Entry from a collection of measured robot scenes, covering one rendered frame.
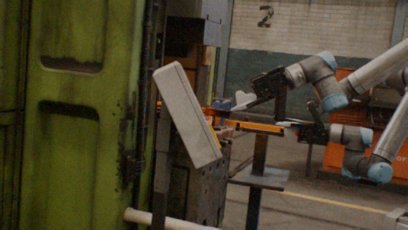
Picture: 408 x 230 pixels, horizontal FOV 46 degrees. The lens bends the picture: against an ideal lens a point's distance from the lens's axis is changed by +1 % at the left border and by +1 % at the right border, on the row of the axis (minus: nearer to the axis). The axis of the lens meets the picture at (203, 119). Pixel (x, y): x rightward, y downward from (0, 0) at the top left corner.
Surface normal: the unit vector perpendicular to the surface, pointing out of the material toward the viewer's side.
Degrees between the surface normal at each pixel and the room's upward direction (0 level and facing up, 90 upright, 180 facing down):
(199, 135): 90
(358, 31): 91
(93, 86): 90
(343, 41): 94
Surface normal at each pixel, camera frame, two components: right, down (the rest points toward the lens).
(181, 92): 0.08, 0.14
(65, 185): -0.35, 0.09
